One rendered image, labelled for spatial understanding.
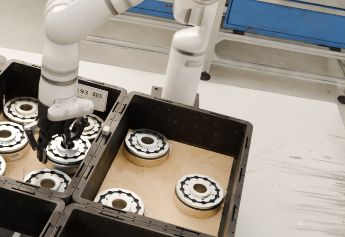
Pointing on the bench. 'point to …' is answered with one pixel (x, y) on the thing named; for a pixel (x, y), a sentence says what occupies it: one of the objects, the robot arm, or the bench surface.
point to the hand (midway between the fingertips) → (53, 152)
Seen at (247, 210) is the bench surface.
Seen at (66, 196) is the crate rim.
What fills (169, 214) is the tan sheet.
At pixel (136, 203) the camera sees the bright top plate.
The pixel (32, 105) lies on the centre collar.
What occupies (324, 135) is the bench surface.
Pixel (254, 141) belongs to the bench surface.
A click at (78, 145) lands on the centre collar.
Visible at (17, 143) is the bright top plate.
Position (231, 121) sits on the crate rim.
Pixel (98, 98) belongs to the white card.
